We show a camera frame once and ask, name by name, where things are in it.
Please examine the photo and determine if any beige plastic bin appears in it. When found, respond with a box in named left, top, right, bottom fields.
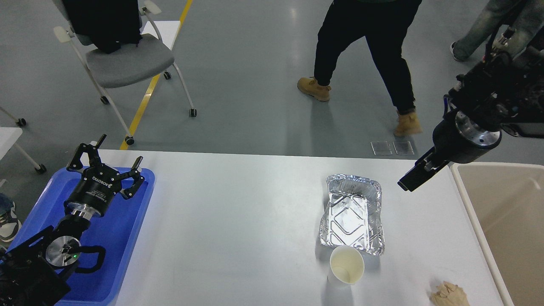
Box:
left=450, top=162, right=544, bottom=306

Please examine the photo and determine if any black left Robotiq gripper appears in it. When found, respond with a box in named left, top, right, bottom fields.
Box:
left=65, top=134, right=146, bottom=218

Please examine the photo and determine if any grey white sneaker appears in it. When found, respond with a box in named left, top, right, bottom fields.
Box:
left=0, top=200, right=22, bottom=243

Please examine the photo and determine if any left floor outlet plate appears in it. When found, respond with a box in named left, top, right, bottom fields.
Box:
left=371, top=141, right=393, bottom=156

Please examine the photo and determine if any white side table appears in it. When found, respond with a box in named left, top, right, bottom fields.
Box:
left=0, top=107, right=47, bottom=174

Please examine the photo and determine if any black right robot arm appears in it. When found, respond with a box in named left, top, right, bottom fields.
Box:
left=397, top=39, right=544, bottom=192

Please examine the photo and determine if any black jacket on chair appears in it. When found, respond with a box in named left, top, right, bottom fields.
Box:
left=62, top=0, right=142, bottom=54

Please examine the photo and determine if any person in black trousers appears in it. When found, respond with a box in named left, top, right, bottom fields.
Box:
left=297, top=0, right=422, bottom=137

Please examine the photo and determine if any white paper cup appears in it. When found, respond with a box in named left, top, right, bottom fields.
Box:
left=328, top=246, right=365, bottom=286

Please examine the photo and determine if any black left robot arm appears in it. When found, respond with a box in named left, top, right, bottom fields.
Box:
left=1, top=134, right=145, bottom=306

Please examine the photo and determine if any right floor outlet plate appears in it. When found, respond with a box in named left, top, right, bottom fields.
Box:
left=393, top=141, right=415, bottom=155

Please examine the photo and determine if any floor outlet plate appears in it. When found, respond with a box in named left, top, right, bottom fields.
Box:
left=371, top=141, right=393, bottom=156
left=393, top=141, right=415, bottom=155

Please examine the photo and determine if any aluminium foil tray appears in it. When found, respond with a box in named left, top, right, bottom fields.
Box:
left=318, top=174, right=385, bottom=256

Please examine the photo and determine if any grey office chair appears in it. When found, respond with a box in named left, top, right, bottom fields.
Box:
left=53, top=0, right=198, bottom=145

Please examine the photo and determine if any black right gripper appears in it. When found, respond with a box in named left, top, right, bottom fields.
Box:
left=397, top=112, right=502, bottom=192

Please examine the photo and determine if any crumpled brown paper napkin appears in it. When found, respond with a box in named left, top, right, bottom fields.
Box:
left=430, top=281, right=470, bottom=306

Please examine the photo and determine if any person in green trousers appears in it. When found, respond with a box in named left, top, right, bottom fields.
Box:
left=450, top=0, right=544, bottom=62

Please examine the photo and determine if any blue plastic tray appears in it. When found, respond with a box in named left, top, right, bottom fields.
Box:
left=10, top=168, right=155, bottom=306

